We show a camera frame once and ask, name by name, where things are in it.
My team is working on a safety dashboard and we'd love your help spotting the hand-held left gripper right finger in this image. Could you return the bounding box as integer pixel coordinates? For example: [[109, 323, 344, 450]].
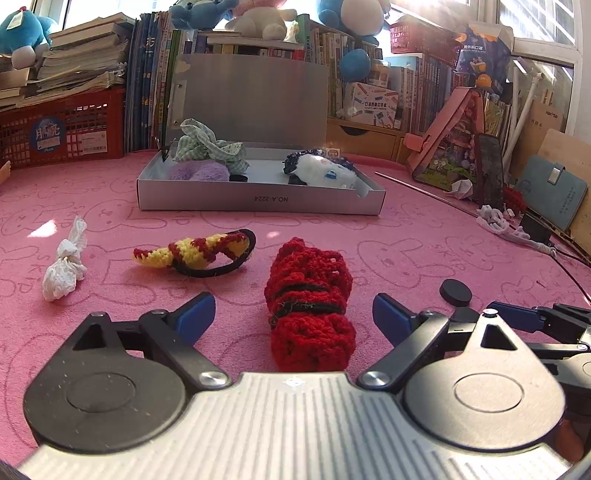
[[358, 293, 526, 390]]

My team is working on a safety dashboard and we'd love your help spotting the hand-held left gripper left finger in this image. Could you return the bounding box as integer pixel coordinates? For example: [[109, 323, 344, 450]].
[[69, 292, 234, 389]]

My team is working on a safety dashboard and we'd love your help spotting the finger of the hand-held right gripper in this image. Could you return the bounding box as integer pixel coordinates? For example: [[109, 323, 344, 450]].
[[487, 300, 591, 344], [522, 342, 591, 384]]

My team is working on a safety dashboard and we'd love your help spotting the yellow red crochet hair tie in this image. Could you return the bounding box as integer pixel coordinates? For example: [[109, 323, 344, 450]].
[[133, 228, 257, 278]]

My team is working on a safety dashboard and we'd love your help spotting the red crochet pouch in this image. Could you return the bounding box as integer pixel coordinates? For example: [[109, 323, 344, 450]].
[[264, 237, 358, 374]]

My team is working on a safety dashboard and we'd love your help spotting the silver cardboard box with lid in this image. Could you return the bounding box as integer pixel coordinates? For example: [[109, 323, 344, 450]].
[[137, 53, 387, 217]]

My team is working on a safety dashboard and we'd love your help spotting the white tissue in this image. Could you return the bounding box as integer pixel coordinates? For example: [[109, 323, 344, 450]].
[[41, 216, 89, 303]]

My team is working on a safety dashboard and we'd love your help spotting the purple plush toy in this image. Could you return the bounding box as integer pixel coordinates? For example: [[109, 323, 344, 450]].
[[167, 159, 230, 182]]

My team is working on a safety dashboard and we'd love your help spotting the white fluffy cat pouch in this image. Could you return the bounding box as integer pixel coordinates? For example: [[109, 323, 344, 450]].
[[288, 154, 358, 190]]

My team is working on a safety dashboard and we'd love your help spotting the green checked scrunchie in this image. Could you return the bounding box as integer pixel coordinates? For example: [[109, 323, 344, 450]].
[[173, 119, 250, 174]]

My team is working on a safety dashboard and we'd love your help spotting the blue floral drawstring pouch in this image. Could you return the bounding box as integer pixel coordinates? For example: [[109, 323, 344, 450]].
[[283, 148, 356, 176]]

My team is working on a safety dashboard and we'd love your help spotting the person's right hand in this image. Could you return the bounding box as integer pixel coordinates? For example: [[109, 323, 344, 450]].
[[554, 418, 589, 464]]

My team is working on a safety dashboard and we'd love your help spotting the small black box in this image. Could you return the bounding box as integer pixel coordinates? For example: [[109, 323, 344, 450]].
[[519, 213, 552, 243]]

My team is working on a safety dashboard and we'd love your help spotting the small red crochet piece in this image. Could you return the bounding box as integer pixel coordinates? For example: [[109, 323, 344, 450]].
[[502, 186, 527, 215]]

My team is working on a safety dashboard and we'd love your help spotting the thin metal rod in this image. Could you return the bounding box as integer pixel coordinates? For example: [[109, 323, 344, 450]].
[[375, 172, 485, 217]]

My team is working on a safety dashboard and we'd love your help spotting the grey blue notebook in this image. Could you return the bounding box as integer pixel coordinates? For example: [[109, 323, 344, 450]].
[[513, 161, 589, 232]]

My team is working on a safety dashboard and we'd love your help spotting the pink printed table cloth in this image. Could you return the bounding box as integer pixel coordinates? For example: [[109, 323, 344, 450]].
[[0, 150, 591, 462]]

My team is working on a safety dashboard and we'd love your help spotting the wooden drawer organizer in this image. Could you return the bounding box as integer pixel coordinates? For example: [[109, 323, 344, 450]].
[[327, 116, 411, 163]]

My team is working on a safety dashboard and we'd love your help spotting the brown cardboard sheet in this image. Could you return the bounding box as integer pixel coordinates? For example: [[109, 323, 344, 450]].
[[522, 99, 568, 167]]

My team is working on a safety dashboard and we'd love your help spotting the white plastic pipe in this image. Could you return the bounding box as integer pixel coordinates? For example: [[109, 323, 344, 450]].
[[510, 55, 546, 153]]

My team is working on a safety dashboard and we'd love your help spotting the white printed carton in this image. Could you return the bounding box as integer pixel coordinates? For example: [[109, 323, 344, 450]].
[[344, 82, 399, 128]]

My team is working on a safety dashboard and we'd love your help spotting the row of thin blue books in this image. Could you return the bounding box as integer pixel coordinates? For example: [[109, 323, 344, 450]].
[[124, 11, 185, 153]]

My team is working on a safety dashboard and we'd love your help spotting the red plastic crate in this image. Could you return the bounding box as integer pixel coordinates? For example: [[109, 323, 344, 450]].
[[0, 88, 127, 171]]

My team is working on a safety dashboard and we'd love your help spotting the dark blue printed box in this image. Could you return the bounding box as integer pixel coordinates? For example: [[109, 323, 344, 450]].
[[455, 22, 514, 95]]

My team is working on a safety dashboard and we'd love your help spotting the red mesh basket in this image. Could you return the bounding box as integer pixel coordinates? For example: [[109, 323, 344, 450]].
[[389, 21, 458, 55]]

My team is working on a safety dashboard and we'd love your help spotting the stack of books and papers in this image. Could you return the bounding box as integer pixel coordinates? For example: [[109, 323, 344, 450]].
[[0, 13, 136, 112]]

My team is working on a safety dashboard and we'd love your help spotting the blue white plush toy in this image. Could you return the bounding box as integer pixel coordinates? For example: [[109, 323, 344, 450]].
[[316, 0, 393, 37]]

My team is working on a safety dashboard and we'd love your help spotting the black cable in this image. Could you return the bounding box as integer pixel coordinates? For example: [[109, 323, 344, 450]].
[[549, 247, 591, 305]]

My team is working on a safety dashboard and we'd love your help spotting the white knitted cord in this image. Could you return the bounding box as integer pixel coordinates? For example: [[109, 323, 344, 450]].
[[475, 205, 559, 254]]

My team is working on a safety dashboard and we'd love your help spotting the white window frame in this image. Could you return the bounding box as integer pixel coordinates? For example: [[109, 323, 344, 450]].
[[480, 0, 591, 70]]

